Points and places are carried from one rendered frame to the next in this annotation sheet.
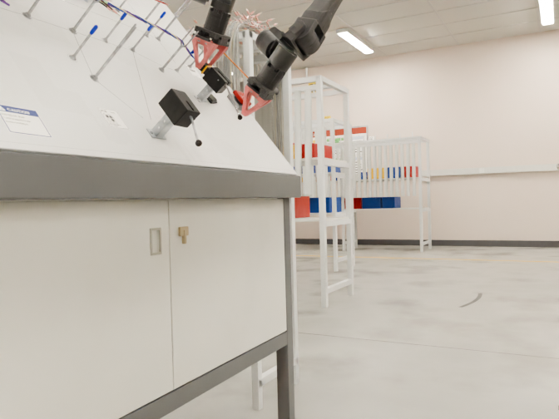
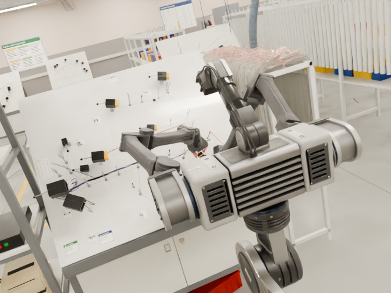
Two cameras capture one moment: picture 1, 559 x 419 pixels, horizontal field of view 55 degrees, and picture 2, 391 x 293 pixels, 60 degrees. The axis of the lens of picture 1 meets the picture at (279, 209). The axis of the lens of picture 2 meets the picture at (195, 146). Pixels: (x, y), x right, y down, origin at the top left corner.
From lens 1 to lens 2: 165 cm
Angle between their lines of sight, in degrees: 53
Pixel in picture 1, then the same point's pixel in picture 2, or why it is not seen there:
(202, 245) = (195, 240)
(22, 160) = (103, 254)
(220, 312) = (211, 257)
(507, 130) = not seen: outside the picture
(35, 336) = (125, 284)
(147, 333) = (170, 274)
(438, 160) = not seen: outside the picture
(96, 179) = (130, 248)
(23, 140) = (104, 246)
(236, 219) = not seen: hidden behind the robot
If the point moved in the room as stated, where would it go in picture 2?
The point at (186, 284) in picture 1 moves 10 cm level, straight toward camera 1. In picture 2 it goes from (188, 254) to (177, 266)
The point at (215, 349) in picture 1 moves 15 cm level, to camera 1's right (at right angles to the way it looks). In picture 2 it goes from (210, 270) to (229, 279)
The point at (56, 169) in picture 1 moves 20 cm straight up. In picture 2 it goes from (114, 252) to (102, 221)
